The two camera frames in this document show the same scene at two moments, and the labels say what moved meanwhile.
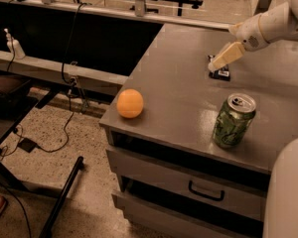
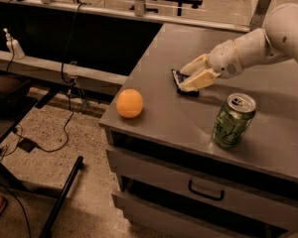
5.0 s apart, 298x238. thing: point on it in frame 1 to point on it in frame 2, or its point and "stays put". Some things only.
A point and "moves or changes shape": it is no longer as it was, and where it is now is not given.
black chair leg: (61, 201) stays put
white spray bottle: (14, 46) stays put
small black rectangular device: (222, 72) moves or changes shape
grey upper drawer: (188, 184) stays put
